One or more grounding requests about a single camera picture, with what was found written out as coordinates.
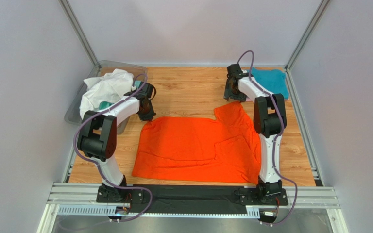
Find orange t-shirt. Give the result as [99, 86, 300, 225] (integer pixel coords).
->
[132, 102, 261, 184]

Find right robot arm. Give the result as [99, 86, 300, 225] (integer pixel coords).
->
[224, 63, 287, 197]

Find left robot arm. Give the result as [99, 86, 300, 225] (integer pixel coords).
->
[73, 82, 156, 192]

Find teal green t-shirt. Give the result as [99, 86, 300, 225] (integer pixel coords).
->
[99, 81, 142, 110]

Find white t-shirt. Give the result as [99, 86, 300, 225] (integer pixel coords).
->
[79, 68, 134, 118]

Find folded blue t-shirt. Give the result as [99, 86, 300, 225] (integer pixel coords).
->
[251, 68, 289, 100]

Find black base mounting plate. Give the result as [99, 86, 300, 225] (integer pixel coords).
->
[96, 184, 289, 214]

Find aluminium frame rail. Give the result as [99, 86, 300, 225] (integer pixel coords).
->
[37, 183, 347, 233]

